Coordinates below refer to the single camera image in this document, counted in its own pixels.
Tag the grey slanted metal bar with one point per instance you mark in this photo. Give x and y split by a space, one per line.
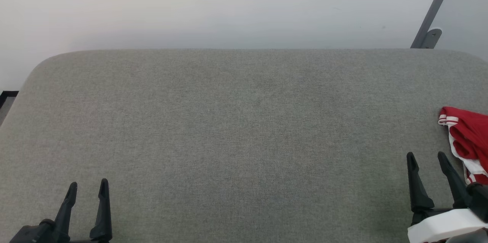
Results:
434 6

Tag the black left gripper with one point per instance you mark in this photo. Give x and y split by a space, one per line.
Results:
34 234

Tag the grey metal bar bracket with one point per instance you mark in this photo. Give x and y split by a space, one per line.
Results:
432 38

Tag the black baseboard strip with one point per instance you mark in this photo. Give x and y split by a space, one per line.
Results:
7 96

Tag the red and white t-shirt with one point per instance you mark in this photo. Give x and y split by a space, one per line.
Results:
471 136

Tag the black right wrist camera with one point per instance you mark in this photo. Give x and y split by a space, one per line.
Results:
479 199

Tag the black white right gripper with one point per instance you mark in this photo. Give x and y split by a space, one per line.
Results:
431 214

